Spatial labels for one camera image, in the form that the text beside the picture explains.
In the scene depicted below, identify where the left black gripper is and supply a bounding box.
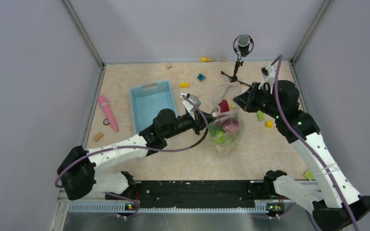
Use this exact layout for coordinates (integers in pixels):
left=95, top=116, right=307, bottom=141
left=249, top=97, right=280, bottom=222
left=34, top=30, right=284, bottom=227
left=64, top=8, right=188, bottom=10
left=164, top=109, right=216, bottom=139

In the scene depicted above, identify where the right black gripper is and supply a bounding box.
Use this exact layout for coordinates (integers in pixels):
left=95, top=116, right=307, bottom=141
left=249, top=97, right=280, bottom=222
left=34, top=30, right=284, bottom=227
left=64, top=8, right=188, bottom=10
left=233, top=81, right=282, bottom=119

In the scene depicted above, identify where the green lime toy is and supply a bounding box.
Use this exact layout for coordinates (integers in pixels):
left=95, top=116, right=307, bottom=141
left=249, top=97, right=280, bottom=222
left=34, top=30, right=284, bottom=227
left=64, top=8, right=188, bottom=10
left=211, top=130, right=226, bottom=145

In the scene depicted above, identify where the clear zip top bag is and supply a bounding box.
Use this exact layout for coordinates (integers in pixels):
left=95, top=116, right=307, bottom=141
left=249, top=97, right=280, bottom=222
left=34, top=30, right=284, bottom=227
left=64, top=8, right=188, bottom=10
left=209, top=83, right=243, bottom=156

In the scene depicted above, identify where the red fruit toy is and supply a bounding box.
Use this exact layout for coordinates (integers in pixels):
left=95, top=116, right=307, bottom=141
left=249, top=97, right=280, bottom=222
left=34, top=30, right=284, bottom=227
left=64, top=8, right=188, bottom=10
left=219, top=99, right=230, bottom=113

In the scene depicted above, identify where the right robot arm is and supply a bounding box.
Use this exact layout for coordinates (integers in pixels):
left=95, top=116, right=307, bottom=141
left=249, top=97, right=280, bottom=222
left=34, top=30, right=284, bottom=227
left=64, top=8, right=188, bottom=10
left=233, top=80, right=370, bottom=231

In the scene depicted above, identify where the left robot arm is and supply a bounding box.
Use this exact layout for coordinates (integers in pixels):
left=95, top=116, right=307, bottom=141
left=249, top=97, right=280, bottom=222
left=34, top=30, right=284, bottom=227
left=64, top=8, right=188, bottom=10
left=54, top=109, right=215, bottom=201

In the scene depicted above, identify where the green rectangular block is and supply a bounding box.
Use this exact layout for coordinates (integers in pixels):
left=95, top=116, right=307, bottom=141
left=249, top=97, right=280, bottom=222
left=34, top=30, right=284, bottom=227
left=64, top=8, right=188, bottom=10
left=257, top=110, right=265, bottom=121

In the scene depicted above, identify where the yellow cube block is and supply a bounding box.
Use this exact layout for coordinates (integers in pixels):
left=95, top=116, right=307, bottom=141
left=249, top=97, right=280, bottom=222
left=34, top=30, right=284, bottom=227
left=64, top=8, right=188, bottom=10
left=265, top=121, right=274, bottom=128

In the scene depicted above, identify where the yellow block on table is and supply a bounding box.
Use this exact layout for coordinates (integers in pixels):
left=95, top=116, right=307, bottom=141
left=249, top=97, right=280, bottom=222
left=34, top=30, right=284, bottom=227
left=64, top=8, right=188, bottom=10
left=179, top=82, right=190, bottom=88

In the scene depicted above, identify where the blue square block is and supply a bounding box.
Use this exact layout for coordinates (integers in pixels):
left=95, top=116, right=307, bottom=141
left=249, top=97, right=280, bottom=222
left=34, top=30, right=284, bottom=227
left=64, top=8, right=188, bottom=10
left=197, top=74, right=206, bottom=81

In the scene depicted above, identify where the black microphone on tripod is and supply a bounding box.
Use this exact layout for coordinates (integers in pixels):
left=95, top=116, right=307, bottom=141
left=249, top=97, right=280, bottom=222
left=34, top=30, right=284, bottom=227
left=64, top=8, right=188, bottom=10
left=221, top=34, right=254, bottom=86

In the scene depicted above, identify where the yellow wooden cylinder block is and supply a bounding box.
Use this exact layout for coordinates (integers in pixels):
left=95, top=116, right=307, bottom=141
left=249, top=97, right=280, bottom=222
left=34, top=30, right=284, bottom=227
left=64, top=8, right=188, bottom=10
left=200, top=57, right=215, bottom=63

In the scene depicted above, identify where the blue plastic basket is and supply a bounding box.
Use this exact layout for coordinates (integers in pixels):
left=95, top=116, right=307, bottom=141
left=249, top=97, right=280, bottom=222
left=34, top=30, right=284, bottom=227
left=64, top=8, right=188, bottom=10
left=130, top=80, right=178, bottom=133

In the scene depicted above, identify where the green studded brick block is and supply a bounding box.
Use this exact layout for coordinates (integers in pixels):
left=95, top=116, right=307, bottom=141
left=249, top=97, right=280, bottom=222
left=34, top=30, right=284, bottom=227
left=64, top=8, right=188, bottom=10
left=304, top=170, right=314, bottom=180

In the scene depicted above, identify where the pink cylinder toy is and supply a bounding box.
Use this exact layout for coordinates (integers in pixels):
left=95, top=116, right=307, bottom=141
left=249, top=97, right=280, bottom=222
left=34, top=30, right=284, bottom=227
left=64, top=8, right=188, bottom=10
left=98, top=95, right=119, bottom=132

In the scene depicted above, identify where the wooden block left edge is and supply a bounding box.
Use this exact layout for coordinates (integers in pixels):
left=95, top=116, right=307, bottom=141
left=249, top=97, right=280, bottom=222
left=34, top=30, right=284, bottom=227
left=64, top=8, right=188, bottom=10
left=92, top=132, right=104, bottom=142

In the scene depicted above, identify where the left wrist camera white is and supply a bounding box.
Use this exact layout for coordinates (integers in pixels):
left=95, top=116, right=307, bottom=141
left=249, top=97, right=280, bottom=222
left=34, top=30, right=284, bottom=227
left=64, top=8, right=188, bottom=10
left=180, top=93, right=201, bottom=121

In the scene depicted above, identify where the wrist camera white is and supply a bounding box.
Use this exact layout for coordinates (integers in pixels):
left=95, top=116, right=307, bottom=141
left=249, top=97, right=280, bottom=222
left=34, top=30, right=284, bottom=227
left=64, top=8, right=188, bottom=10
left=180, top=93, right=201, bottom=121
left=258, top=65, right=277, bottom=92

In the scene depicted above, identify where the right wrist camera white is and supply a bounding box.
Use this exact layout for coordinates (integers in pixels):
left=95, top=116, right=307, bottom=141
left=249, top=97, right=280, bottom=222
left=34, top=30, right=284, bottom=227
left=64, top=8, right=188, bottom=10
left=258, top=65, right=277, bottom=92

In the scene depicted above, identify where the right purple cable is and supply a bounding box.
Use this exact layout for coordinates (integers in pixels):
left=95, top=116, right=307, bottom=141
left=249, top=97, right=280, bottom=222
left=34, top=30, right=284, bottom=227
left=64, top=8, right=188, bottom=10
left=269, top=54, right=362, bottom=231

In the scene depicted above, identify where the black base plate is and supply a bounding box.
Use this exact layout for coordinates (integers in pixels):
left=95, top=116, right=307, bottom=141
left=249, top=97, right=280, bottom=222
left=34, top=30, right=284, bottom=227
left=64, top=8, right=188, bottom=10
left=105, top=180, right=296, bottom=210

